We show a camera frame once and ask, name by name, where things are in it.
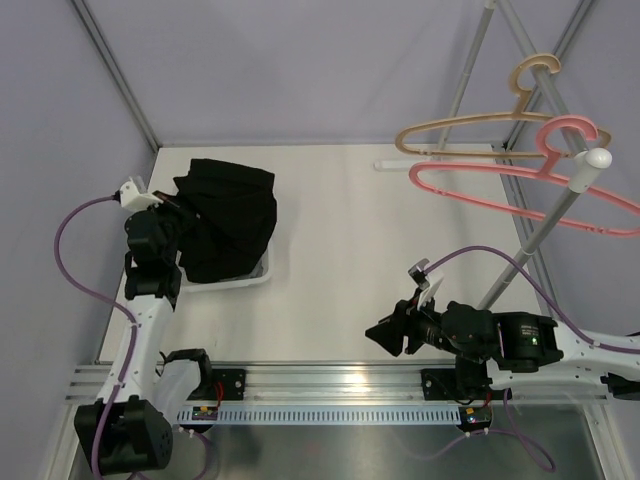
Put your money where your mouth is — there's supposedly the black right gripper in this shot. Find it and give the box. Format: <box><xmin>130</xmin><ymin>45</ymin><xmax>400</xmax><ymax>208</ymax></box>
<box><xmin>364</xmin><ymin>286</ymin><xmax>485</xmax><ymax>363</ymax></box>

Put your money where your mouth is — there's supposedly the black shirt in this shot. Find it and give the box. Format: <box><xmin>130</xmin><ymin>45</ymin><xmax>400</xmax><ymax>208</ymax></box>
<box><xmin>172</xmin><ymin>157</ymin><xmax>280</xmax><ymax>284</ymax></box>

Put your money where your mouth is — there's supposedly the pink plastic hanger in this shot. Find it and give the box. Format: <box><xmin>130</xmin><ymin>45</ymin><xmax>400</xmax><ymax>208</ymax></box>
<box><xmin>408</xmin><ymin>114</ymin><xmax>640</xmax><ymax>236</ymax></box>

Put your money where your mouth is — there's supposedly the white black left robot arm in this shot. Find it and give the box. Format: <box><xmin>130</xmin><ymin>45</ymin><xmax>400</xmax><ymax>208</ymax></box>
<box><xmin>74</xmin><ymin>184</ymin><xmax>215</xmax><ymax>479</ymax></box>

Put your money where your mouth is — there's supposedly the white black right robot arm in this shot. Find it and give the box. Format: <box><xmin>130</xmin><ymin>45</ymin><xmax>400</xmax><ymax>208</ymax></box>
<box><xmin>365</xmin><ymin>300</ymin><xmax>639</xmax><ymax>401</ymax></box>

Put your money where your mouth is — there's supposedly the white plastic basket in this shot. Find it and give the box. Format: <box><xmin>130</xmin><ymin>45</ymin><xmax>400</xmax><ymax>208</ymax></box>
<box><xmin>172</xmin><ymin>172</ymin><xmax>275</xmax><ymax>292</ymax></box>

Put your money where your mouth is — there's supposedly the silver clothes rack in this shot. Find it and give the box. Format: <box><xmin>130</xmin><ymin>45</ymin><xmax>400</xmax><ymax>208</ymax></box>
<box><xmin>374</xmin><ymin>1</ymin><xmax>630</xmax><ymax>306</ymax></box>

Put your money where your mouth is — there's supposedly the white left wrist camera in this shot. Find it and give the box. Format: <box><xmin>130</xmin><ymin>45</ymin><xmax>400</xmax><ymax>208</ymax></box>
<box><xmin>115</xmin><ymin>176</ymin><xmax>162</xmax><ymax>213</ymax></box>

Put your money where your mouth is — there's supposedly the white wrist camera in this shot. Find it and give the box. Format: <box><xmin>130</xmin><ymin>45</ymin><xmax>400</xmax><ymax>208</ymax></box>
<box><xmin>408</xmin><ymin>258</ymin><xmax>444</xmax><ymax>308</ymax></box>
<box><xmin>115</xmin><ymin>176</ymin><xmax>162</xmax><ymax>213</ymax></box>

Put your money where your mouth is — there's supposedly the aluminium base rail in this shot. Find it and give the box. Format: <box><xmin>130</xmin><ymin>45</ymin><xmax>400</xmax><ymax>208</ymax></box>
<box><xmin>64</xmin><ymin>362</ymin><xmax>609</xmax><ymax>406</ymax></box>

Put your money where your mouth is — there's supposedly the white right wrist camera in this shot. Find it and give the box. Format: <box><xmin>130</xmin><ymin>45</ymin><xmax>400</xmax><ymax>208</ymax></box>
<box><xmin>408</xmin><ymin>258</ymin><xmax>444</xmax><ymax>308</ymax></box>

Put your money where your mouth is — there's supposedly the white slotted cable duct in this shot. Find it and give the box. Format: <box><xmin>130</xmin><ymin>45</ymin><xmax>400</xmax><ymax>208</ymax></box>
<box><xmin>177</xmin><ymin>405</ymin><xmax>461</xmax><ymax>426</ymax></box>

